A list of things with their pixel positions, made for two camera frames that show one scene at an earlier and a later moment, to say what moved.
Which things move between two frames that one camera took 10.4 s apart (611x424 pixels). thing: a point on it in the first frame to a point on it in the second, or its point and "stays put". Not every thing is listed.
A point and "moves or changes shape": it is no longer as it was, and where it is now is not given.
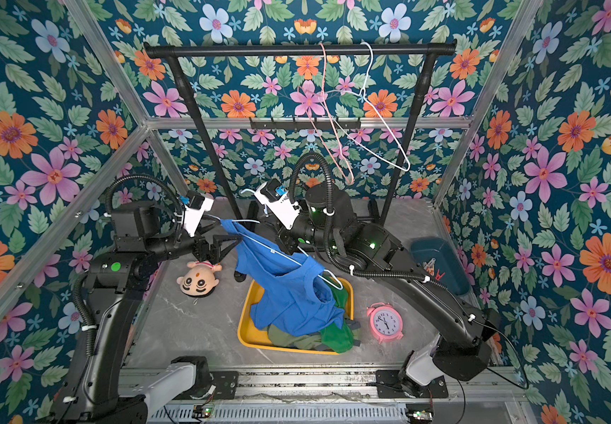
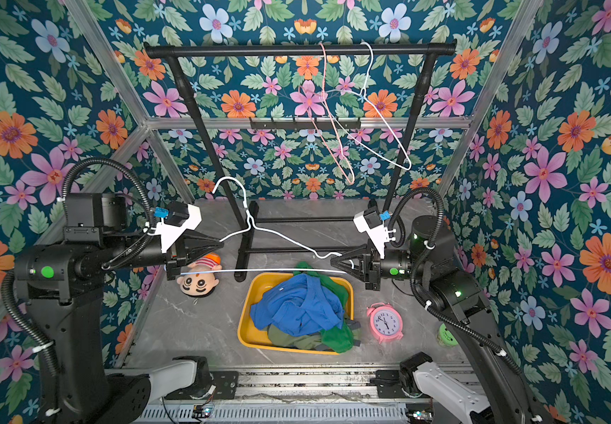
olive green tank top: (282, 337) stays put
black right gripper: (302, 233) to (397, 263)
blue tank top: (288, 302) moves or changes shape
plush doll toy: (199, 279) stays put
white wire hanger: (361, 94) stays put
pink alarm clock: (386, 322) stays put
